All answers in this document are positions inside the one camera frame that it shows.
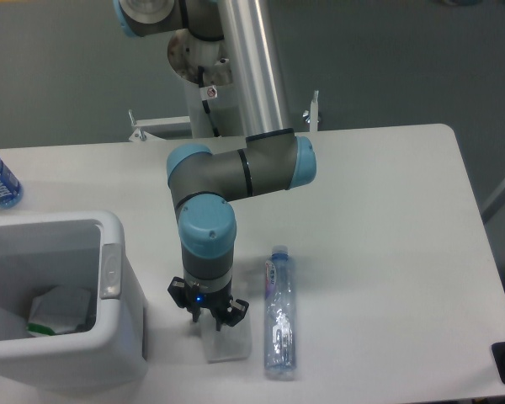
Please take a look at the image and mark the white left table bracket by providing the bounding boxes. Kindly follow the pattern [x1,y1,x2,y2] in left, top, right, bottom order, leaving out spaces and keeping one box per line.
[128,109,192,142]

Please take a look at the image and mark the white paper wrapper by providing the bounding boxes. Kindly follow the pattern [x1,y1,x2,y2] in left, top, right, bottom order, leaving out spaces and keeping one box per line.
[199,310,252,363]

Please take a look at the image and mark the clear plastic bottle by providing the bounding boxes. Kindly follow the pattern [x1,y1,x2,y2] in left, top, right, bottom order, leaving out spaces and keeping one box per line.
[263,245,297,380]

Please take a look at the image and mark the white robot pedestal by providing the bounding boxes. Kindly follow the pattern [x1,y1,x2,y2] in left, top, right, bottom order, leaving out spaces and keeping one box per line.
[167,29,242,138]

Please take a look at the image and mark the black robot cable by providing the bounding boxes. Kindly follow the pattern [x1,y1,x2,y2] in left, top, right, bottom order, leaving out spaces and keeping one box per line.
[197,66,221,138]

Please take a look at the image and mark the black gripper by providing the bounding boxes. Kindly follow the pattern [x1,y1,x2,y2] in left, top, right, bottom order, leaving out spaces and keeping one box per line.
[167,277,249,332]

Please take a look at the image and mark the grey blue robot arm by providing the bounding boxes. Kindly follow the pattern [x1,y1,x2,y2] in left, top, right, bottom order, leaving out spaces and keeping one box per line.
[114,1,316,327]

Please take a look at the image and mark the white trash can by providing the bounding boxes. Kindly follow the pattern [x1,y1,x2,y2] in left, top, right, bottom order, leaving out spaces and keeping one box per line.
[0,211,147,390]

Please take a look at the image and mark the white right table bracket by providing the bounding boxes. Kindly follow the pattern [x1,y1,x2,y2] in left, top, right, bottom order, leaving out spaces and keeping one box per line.
[302,89,322,132]

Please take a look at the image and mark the white green trash in can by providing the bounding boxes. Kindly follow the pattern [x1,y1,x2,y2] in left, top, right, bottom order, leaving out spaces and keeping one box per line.
[26,285,96,337]

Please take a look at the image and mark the white table bracket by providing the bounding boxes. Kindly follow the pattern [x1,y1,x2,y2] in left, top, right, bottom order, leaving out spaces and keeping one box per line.
[302,89,322,132]
[128,109,192,142]

